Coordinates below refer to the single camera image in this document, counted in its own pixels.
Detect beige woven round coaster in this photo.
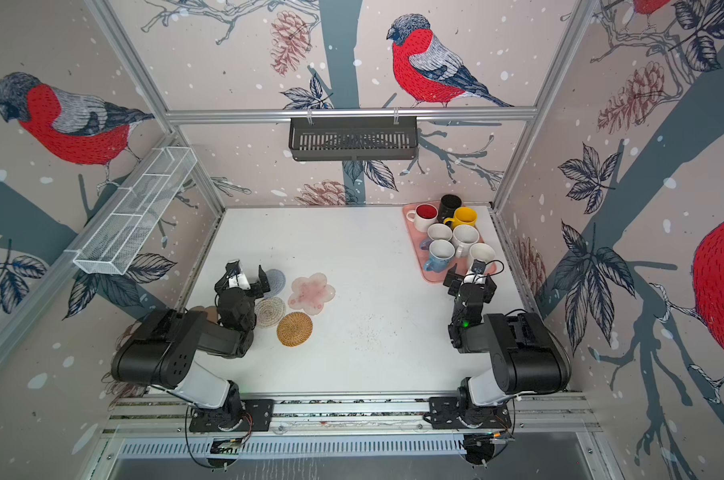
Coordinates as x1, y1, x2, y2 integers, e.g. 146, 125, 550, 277
254, 297, 286, 329

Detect blue woven round coaster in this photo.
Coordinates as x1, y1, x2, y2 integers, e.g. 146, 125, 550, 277
264, 269, 286, 298

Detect rattan woven round coaster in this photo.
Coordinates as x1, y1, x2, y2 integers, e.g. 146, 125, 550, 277
277, 312, 313, 347

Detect pink flower resin coaster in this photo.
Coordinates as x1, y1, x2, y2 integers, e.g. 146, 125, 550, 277
287, 273, 336, 316

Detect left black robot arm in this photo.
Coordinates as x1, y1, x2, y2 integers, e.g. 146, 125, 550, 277
111, 260, 273, 433

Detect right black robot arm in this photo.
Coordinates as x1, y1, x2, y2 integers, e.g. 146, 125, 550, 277
443, 261, 572, 428

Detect small white cup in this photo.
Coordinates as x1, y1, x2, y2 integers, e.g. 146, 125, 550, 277
427, 223, 453, 241

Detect white mug front right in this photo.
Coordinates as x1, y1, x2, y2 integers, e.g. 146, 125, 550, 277
466, 242, 497, 274

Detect light blue mug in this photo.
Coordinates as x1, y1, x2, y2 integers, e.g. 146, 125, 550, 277
423, 240, 455, 273

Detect white mug centre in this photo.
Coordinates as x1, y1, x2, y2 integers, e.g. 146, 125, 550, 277
451, 224, 480, 258

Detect pink rectangular tray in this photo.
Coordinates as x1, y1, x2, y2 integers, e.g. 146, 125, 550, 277
403, 202, 500, 284

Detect yellow mug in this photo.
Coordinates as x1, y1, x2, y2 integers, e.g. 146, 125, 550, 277
443, 207, 478, 230

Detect white mug red inside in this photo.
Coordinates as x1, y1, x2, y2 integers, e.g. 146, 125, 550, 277
405, 204, 438, 232

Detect black mug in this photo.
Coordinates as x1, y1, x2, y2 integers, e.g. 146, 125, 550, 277
437, 194, 462, 223

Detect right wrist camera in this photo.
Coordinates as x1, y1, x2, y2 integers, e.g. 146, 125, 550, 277
462, 260, 488, 285

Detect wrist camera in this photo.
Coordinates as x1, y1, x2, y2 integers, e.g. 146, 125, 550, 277
462, 260, 488, 285
224, 260, 250, 290

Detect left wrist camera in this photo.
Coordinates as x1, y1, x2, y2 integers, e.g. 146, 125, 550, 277
224, 260, 250, 290

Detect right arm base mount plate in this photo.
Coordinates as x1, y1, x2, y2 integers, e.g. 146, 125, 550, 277
422, 396, 512, 430

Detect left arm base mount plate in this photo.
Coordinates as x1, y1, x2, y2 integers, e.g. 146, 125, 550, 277
188, 399, 275, 433

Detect white mesh wire shelf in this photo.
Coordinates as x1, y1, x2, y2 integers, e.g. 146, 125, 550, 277
73, 146, 197, 275

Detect aluminium front rail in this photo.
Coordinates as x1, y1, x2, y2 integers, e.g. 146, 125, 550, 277
100, 392, 602, 436

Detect black hanging wire basket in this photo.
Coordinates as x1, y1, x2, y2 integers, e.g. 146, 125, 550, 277
288, 116, 419, 162

